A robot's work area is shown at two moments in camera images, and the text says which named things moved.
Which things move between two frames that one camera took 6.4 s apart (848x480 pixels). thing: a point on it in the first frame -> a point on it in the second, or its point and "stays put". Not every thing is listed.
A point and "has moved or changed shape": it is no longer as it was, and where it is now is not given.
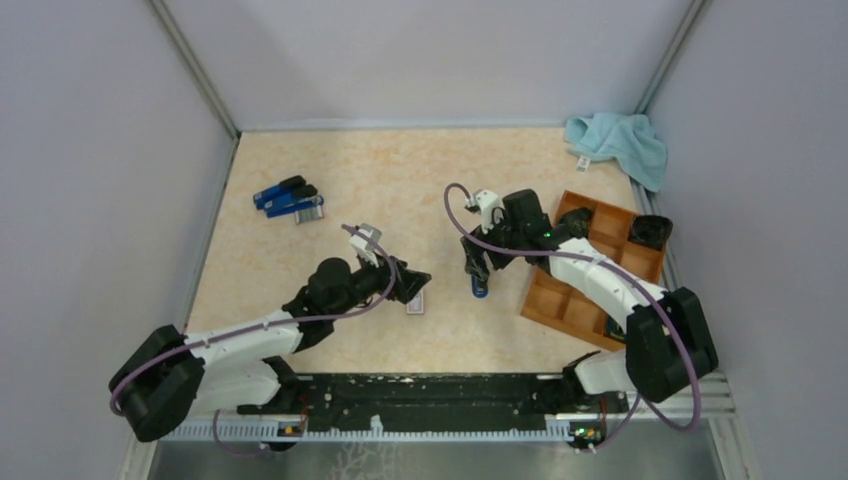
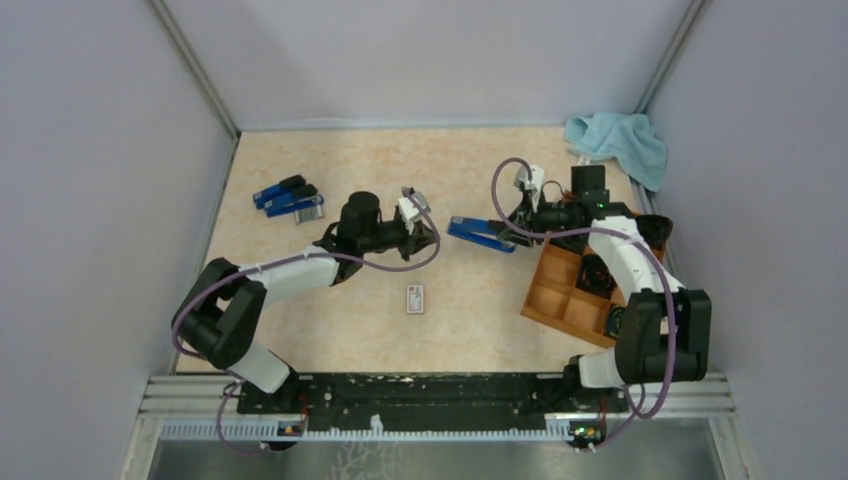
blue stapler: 476,291 has moved or changed shape
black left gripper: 407,282 -> 422,237
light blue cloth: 630,138 stays put
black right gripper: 475,264 -> 516,236
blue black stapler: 302,197 stays put
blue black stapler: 285,186 stays put
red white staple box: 416,305 stays put
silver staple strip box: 307,215 stays put
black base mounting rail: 439,402 stays put
